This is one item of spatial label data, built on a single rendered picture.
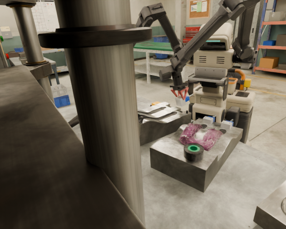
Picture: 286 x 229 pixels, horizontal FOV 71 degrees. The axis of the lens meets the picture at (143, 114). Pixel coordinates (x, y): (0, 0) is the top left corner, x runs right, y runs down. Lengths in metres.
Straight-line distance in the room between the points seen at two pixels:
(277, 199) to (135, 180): 0.66
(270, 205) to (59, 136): 0.68
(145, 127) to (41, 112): 0.78
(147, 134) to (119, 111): 0.94
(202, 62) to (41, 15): 6.38
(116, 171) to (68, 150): 0.06
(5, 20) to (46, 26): 1.04
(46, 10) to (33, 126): 7.24
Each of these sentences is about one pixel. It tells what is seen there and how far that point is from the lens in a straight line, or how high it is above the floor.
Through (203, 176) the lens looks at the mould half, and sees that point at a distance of 0.81.
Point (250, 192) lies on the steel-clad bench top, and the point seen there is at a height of 0.80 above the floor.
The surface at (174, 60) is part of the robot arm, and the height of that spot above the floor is 1.21.
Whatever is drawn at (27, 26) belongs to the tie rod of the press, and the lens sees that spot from 0.89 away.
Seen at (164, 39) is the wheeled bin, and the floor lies 0.79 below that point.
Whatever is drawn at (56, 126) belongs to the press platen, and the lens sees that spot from 0.29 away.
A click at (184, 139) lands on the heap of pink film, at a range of 0.98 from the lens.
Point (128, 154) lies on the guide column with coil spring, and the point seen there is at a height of 1.30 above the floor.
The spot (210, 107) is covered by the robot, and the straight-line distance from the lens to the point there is 1.60.
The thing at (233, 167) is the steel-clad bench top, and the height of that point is 0.80.
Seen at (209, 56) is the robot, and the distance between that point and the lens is 1.53.
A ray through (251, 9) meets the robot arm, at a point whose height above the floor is 1.44.
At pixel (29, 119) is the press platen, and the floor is 1.29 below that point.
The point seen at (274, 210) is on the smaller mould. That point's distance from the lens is 0.78.
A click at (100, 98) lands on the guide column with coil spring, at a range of 0.16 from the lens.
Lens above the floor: 1.41
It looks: 24 degrees down
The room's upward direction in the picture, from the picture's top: 3 degrees counter-clockwise
